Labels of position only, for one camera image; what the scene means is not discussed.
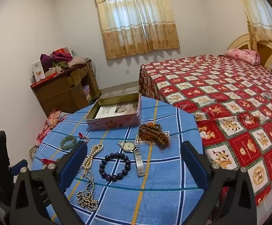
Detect bed with red quilt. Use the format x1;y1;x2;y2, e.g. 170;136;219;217
138;55;272;207

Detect white carton box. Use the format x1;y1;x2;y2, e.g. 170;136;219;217
31;60;45;83

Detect pile of clothes on floor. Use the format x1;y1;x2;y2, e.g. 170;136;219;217
29;109;72;160

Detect dark blue bead bracelet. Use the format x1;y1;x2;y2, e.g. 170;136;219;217
99;152;132;182

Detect narrow beige patterned curtain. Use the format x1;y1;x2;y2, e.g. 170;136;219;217
231;0;272;52

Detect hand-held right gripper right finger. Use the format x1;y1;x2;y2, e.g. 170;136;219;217
181;141;264;225

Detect printed paper sheet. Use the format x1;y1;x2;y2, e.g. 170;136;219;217
96;103;138;119

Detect silver wristwatch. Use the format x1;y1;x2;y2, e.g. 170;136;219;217
117;141;145;177

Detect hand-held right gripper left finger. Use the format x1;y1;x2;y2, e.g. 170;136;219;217
3;141;96;225

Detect wide beige patterned curtain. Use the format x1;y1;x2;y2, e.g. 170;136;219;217
94;0;181;60

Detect brown wooden desk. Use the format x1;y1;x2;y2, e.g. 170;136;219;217
30;61;101;118

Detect stacked shoe boxes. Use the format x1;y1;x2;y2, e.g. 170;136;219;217
83;84;92;103

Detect green jade bangle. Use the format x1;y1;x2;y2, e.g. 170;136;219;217
61;136;77;149

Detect cream wooden headboard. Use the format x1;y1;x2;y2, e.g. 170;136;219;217
227;34;272;69

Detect flat red box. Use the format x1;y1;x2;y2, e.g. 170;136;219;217
30;73;57;89

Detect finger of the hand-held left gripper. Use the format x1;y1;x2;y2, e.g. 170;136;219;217
11;159;29;177

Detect pearl necklace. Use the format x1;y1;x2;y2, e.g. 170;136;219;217
76;143;104;212

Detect pink pillow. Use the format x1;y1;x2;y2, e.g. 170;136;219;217
225;49;261;65

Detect brown wooden bead necklace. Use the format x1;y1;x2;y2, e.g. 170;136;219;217
137;122;172;149

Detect pink tin box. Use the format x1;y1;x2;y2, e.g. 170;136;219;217
85;92;141;130

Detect blue checked tablecloth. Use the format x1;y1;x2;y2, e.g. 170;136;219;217
30;96;221;225

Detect red tassel charm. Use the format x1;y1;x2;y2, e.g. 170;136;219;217
40;158;57;166
78;132;90;144

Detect pile of clothes on desk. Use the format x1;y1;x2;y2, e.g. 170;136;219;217
40;50;87;70

